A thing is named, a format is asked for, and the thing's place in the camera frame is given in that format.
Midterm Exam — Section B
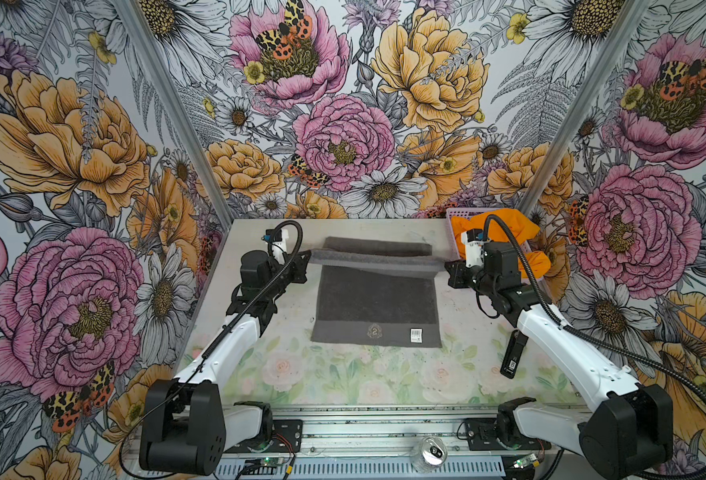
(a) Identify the lilac perforated plastic basket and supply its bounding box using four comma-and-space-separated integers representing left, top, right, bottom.
446, 207, 551, 280

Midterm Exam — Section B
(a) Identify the grey terry towel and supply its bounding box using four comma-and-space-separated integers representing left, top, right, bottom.
310, 237, 444, 348

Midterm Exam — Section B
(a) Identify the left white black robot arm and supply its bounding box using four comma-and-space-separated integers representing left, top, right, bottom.
139, 250, 311, 479

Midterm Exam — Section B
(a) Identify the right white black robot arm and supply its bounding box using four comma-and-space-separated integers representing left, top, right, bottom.
445, 242, 673, 479

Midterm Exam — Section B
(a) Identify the black tag with label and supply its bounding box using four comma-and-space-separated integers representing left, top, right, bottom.
500, 330, 528, 379

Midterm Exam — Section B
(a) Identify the left green circuit board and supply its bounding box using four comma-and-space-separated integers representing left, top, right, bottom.
244, 457, 289, 470

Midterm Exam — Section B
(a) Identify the green circuit board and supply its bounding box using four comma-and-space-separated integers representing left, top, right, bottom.
244, 457, 289, 470
511, 453, 540, 469

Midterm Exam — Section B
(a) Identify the right green circuit board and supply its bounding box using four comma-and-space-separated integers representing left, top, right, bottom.
511, 453, 540, 469

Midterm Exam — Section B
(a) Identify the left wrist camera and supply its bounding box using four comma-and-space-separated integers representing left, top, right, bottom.
266, 227, 289, 265

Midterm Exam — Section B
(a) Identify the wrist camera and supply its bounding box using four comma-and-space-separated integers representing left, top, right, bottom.
460, 229, 485, 268
266, 227, 289, 265

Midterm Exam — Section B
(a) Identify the orange garment with drawstring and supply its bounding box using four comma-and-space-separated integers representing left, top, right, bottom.
450, 208, 552, 280

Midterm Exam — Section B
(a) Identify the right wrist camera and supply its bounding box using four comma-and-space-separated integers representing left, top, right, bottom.
460, 229, 485, 268

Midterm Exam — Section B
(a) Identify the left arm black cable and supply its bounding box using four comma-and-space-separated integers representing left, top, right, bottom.
118, 219, 304, 480

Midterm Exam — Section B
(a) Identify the left aluminium corner post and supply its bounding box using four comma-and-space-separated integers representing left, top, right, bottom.
116, 1, 234, 233

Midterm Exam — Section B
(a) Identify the aluminium corner post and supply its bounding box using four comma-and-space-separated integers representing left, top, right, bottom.
517, 0, 651, 215
116, 1, 234, 233

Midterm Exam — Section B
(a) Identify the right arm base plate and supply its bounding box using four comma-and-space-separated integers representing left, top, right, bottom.
455, 417, 552, 452

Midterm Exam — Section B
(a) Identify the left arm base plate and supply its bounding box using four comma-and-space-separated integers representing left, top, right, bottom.
225, 419, 304, 455

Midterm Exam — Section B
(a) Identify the aluminium rail frame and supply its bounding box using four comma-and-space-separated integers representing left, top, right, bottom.
117, 403, 654, 480

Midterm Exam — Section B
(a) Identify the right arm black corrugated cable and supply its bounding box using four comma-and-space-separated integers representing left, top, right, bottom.
480, 213, 706, 480

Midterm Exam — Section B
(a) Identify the right aluminium corner post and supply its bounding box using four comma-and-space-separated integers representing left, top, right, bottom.
517, 0, 651, 215

